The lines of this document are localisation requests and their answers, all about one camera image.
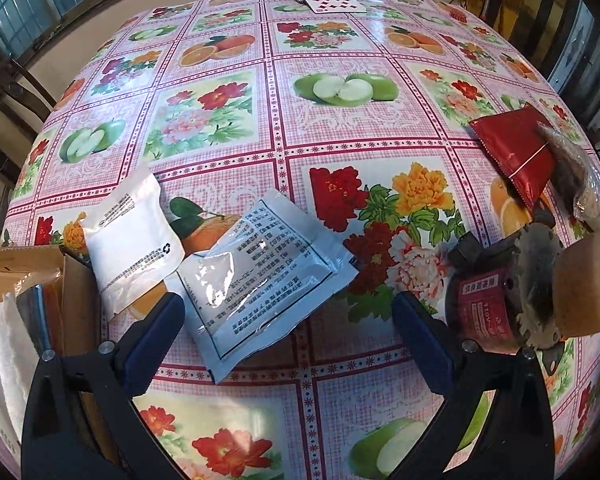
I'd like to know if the barred window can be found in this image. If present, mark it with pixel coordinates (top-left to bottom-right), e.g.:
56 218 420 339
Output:
0 0 146 61

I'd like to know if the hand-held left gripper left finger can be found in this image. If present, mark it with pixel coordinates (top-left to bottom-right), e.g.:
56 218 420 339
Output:
21 291 187 480

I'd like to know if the dark motor with red label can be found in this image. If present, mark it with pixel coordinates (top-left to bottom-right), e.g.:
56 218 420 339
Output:
447 210 536 353

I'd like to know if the dark wooden furniture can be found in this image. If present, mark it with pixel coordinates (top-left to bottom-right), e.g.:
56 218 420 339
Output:
485 0 600 126

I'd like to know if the round saw blade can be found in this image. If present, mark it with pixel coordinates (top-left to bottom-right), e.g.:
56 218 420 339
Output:
510 222 566 348

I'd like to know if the dark wooden chair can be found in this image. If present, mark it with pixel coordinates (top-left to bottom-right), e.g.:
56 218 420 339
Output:
0 57 58 126

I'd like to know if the small white pouch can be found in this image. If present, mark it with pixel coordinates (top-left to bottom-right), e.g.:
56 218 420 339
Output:
82 172 186 322

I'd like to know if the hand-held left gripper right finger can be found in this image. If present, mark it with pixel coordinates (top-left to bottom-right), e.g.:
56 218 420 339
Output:
385 291 556 480

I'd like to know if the playing card with red diamonds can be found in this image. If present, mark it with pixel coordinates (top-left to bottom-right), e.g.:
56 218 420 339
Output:
302 0 368 15

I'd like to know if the fruit and flower print tablecloth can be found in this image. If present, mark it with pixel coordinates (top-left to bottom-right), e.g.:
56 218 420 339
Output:
0 0 600 480

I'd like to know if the clear bag of brown fibre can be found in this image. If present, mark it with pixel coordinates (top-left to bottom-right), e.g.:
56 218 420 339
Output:
536 122 600 236

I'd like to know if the glossy white printed pouch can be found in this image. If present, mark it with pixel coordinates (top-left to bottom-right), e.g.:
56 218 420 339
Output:
176 189 360 386

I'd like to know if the white foam sheet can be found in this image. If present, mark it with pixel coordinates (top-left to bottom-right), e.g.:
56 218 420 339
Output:
0 292 41 441

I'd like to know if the red foil packet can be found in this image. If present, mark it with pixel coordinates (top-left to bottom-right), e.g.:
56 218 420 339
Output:
468 105 561 212

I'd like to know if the brown cardboard box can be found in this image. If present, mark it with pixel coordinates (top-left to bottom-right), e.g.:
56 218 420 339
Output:
0 245 126 466

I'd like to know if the beige grinding wheel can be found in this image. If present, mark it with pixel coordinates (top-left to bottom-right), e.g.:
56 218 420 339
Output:
552 232 600 338

